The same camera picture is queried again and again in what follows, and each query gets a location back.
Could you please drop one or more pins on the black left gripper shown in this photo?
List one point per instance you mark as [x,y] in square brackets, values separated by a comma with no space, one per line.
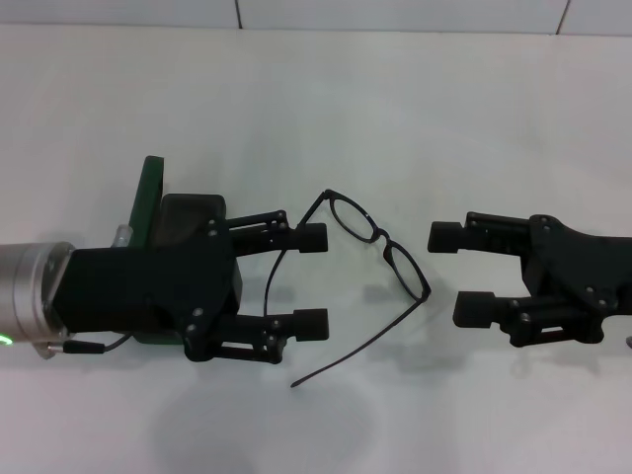
[138,291]

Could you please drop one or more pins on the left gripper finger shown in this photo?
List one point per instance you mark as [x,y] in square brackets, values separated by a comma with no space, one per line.
[311,326]
[311,237]

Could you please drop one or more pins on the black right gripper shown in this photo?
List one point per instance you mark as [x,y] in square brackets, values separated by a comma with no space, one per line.
[582,271]

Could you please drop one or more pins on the black glasses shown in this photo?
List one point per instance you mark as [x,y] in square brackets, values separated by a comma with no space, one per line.
[385,239]

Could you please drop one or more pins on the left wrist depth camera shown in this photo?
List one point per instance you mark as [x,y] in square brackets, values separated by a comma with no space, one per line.
[190,217]

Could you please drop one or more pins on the left gripper silver connector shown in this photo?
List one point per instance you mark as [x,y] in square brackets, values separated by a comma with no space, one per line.
[122,236]

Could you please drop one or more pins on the green glasses case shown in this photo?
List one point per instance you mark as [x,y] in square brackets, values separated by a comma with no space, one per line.
[148,197]

